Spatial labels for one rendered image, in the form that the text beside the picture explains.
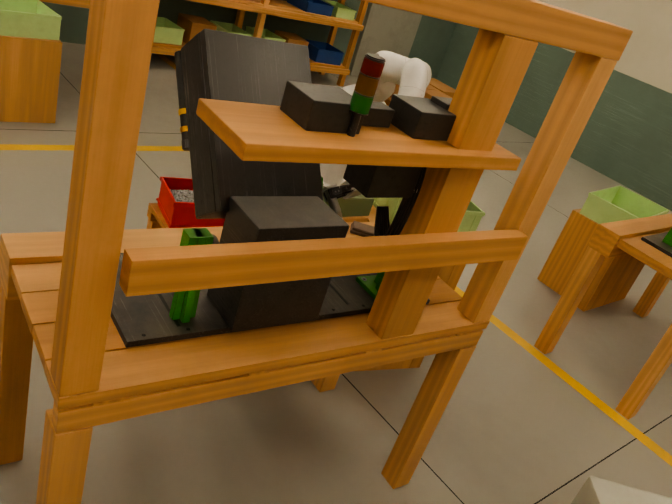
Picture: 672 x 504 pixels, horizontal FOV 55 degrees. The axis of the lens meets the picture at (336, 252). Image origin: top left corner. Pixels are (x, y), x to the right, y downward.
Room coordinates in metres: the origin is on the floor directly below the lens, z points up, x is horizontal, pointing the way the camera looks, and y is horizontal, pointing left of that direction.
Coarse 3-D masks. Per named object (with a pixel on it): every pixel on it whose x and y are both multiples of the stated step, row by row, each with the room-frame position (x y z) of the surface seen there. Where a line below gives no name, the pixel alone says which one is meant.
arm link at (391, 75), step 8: (384, 56) 2.34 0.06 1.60; (392, 56) 2.35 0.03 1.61; (400, 56) 2.38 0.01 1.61; (392, 64) 2.34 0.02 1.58; (400, 64) 2.35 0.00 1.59; (384, 72) 2.33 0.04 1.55; (392, 72) 2.34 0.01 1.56; (400, 72) 2.34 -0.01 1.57; (384, 80) 2.36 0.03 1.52; (392, 80) 2.36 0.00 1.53; (400, 80) 2.36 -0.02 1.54; (344, 88) 2.64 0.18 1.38; (352, 88) 2.60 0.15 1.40; (384, 88) 2.43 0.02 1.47; (392, 88) 2.47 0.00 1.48; (376, 96) 2.48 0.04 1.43; (384, 96) 2.47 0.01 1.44
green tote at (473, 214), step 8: (376, 200) 2.97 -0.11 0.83; (384, 200) 2.92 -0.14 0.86; (392, 200) 2.87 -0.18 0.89; (400, 200) 2.82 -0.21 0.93; (376, 208) 2.95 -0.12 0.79; (392, 208) 2.85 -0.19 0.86; (472, 208) 3.00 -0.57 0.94; (392, 216) 2.82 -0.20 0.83; (464, 216) 2.87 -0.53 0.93; (472, 216) 2.90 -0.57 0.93; (480, 216) 2.92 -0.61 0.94; (464, 224) 2.88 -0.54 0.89; (472, 224) 2.90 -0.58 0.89
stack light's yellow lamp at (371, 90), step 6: (360, 78) 1.49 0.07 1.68; (366, 78) 1.49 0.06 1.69; (372, 78) 1.49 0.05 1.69; (360, 84) 1.49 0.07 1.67; (366, 84) 1.49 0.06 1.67; (372, 84) 1.49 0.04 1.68; (354, 90) 1.50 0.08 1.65; (360, 90) 1.49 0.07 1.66; (366, 90) 1.49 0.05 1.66; (372, 90) 1.49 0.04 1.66; (366, 96) 1.49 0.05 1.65; (372, 96) 1.50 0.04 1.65
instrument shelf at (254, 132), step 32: (224, 128) 1.30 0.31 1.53; (256, 128) 1.33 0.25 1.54; (288, 128) 1.41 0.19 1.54; (384, 128) 1.67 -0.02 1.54; (256, 160) 1.25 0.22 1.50; (288, 160) 1.30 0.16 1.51; (320, 160) 1.36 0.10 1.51; (352, 160) 1.42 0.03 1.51; (384, 160) 1.48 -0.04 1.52; (416, 160) 1.55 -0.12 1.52; (448, 160) 1.63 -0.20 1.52; (480, 160) 1.71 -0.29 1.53; (512, 160) 1.80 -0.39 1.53
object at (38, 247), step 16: (368, 224) 2.49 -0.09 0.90; (0, 240) 1.56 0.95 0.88; (16, 240) 1.56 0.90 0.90; (32, 240) 1.58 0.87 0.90; (48, 240) 1.61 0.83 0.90; (128, 240) 1.76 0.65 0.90; (144, 240) 1.79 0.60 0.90; (160, 240) 1.82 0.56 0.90; (176, 240) 1.85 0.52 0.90; (0, 256) 1.55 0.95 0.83; (16, 256) 1.48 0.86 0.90; (32, 256) 1.51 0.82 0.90; (48, 256) 1.53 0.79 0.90; (0, 272) 1.54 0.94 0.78
